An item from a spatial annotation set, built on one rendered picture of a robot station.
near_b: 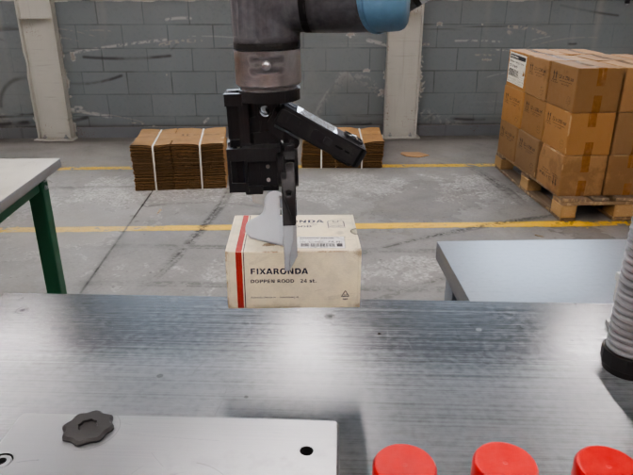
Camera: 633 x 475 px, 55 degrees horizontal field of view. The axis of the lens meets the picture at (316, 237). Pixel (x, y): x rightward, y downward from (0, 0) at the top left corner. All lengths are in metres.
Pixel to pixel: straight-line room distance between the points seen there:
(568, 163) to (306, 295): 3.25
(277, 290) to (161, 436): 0.49
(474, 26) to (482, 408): 5.26
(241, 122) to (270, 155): 0.05
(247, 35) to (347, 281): 0.30
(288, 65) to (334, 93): 5.09
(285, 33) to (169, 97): 5.22
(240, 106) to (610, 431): 0.57
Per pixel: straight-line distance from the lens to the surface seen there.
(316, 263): 0.72
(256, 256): 0.72
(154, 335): 0.95
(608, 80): 3.87
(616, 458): 0.37
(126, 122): 6.03
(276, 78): 0.68
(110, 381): 0.87
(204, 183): 4.34
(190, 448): 0.26
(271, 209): 0.71
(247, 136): 0.71
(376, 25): 0.67
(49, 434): 0.28
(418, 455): 0.34
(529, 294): 1.09
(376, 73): 5.78
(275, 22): 0.68
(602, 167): 4.00
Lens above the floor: 1.31
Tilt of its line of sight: 22 degrees down
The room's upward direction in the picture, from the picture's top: straight up
